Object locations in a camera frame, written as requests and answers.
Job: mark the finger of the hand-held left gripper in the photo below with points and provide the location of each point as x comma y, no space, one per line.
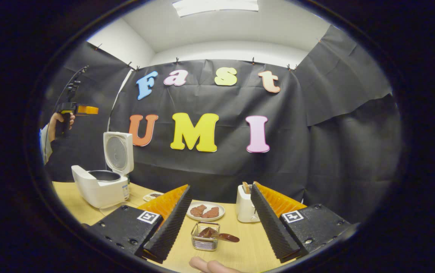
88,110

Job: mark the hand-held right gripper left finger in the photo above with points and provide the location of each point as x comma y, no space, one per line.
170,231

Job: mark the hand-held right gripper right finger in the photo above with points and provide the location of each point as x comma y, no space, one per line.
272,227

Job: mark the brown wooden spoon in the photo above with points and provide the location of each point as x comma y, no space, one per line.
227,237

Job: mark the white rice cooker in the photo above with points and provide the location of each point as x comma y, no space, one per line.
100,193

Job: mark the white toaster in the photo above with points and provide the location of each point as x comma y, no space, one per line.
244,208

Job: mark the brown meat piece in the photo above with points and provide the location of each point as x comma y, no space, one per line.
197,211
211,213

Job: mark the white round plate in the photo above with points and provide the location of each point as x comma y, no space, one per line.
206,219

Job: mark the white divided condiment dish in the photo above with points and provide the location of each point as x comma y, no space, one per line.
153,196

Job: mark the toast slice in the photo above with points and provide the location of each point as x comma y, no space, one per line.
246,187

